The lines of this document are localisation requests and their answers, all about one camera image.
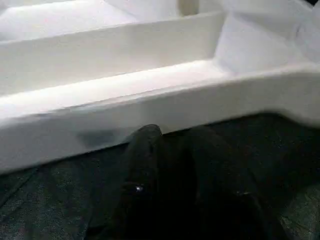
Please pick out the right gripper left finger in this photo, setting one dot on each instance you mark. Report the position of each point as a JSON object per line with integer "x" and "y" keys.
{"x": 145, "y": 190}

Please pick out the glossy black mat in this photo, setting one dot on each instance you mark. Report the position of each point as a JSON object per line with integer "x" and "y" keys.
{"x": 40, "y": 205}

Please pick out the white plastic table top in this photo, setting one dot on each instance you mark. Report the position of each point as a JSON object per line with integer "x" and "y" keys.
{"x": 125, "y": 65}

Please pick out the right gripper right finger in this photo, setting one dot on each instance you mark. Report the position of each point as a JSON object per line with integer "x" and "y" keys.
{"x": 225, "y": 200}

